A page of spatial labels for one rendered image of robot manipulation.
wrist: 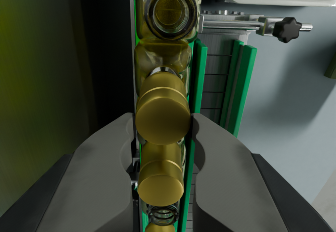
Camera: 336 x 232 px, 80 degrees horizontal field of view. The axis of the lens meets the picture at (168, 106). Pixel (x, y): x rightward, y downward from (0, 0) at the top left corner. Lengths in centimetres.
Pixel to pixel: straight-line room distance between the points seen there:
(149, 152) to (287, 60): 51
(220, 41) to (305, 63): 31
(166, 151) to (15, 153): 12
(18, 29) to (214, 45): 30
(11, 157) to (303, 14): 60
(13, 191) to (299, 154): 76
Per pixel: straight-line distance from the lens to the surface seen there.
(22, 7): 22
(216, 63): 41
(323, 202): 260
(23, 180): 22
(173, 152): 17
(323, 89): 71
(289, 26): 29
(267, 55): 59
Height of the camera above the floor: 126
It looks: 63 degrees down
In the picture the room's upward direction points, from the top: 177 degrees clockwise
